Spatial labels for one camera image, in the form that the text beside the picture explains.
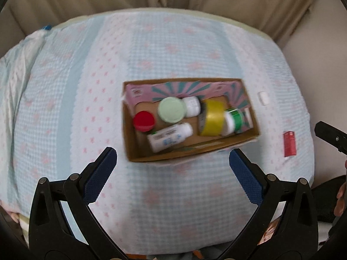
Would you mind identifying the white earbud case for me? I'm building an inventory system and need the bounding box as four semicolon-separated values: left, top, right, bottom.
258;91;270;106

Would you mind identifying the white bottle green label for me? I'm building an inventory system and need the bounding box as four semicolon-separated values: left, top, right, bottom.
221;108;245;136

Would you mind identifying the white bottle blue label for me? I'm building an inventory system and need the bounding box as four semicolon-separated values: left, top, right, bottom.
147;123;193;153

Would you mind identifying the grey black cosmetic jar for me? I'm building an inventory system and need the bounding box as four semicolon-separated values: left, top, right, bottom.
182;96;201;118

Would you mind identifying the silver red cream jar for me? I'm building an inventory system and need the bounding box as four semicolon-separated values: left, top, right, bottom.
132;111;156;133

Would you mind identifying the right hand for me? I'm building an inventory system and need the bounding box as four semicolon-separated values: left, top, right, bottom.
334;182;346;217

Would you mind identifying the small red box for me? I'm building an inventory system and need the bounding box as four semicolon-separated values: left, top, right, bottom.
283;131;296;157

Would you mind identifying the yellow tape roll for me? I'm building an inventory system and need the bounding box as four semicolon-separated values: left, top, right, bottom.
198;99;225;137

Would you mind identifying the blue white floral bedspread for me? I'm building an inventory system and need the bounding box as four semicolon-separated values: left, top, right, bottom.
1;10;315;255

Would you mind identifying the cardboard box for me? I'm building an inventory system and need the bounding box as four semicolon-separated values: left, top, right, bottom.
123;78;259;162

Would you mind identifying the jar with mint lid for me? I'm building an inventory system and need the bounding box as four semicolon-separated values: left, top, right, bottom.
158;97;187;124

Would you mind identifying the blue clip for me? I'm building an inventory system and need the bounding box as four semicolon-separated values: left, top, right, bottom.
43;25;52;31

